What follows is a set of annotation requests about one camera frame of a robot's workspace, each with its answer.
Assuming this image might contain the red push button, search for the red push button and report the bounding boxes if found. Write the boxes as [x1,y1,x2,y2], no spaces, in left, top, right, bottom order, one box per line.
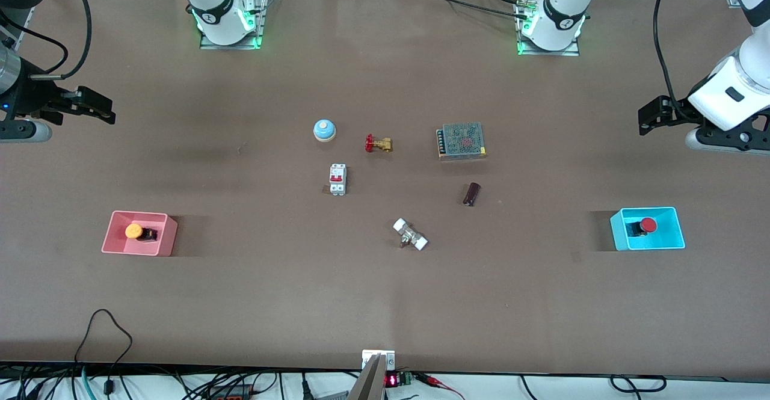
[626,217,659,238]

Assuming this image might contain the yellow push button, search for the yellow push button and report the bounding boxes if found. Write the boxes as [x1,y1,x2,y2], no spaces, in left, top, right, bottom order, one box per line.
[124,223,159,243]

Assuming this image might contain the blue plastic bin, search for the blue plastic bin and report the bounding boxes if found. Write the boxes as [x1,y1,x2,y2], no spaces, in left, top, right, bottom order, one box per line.
[609,206,686,252]

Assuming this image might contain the pink plastic bin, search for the pink plastic bin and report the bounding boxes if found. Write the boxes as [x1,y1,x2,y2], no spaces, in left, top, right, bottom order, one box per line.
[101,210,179,257]

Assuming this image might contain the metal mesh power supply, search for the metal mesh power supply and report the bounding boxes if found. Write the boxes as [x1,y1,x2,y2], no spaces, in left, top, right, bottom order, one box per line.
[436,122,488,161]

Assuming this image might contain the white red circuit breaker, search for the white red circuit breaker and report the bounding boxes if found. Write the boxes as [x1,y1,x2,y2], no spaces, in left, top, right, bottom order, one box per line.
[328,163,348,197]

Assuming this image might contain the metal fitting white caps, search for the metal fitting white caps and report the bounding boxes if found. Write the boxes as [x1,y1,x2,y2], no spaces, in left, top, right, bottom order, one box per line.
[392,217,430,252]

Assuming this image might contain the black orange adapter box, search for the black orange adapter box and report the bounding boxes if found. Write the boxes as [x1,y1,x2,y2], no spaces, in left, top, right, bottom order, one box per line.
[208,383,256,400]

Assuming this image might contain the red alligator clip lead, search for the red alligator clip lead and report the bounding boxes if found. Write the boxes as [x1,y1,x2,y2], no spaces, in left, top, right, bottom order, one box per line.
[415,373,465,399]

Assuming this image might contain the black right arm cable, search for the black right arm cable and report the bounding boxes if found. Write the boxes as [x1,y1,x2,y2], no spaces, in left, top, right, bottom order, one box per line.
[0,0,93,81]

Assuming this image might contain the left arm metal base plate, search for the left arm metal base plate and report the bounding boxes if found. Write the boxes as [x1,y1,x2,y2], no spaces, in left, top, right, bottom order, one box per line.
[516,0,581,57]

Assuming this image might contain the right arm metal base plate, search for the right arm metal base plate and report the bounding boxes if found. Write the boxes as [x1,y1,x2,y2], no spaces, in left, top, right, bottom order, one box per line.
[199,0,269,51]

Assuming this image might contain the black looped cable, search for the black looped cable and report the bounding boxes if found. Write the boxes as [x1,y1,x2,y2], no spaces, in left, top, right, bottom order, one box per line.
[73,309,134,400]

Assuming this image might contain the black coiled cable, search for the black coiled cable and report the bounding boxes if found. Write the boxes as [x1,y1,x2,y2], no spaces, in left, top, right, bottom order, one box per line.
[609,375,668,394]

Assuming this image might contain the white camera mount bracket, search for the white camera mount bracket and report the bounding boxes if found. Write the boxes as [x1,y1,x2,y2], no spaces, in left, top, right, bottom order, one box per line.
[362,349,396,371]

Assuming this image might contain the grey camera pole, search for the grey camera pole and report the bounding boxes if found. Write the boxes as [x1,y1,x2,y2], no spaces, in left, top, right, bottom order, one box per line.
[347,354,386,400]

